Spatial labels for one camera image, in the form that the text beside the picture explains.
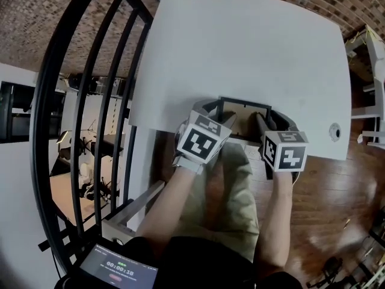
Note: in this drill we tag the white side table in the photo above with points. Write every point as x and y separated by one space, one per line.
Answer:
377 59

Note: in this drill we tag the tablet with timer screen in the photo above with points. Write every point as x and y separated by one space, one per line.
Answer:
120 269

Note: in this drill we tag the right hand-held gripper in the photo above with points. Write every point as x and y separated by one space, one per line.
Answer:
285 155

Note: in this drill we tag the person's right forearm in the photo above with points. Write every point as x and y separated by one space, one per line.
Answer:
276 215

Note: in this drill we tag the person's left forearm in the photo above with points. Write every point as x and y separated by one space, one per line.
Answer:
171 203

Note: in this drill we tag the wooden desk downstairs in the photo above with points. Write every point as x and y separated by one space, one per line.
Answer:
63 188

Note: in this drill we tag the black stair railing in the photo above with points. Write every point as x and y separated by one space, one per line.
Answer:
45 101

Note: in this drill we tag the person's khaki trousers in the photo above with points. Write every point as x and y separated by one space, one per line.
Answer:
234 197

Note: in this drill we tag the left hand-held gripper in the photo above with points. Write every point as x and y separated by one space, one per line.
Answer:
198 143

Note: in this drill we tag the person's black shirt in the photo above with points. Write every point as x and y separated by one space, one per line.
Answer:
204 266

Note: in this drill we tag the black framed picture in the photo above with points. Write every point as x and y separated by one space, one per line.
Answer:
243 116

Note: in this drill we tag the black glass cabinet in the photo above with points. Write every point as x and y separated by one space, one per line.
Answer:
18 110

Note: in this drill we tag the grey metal bracket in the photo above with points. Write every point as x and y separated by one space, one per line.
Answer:
132 209

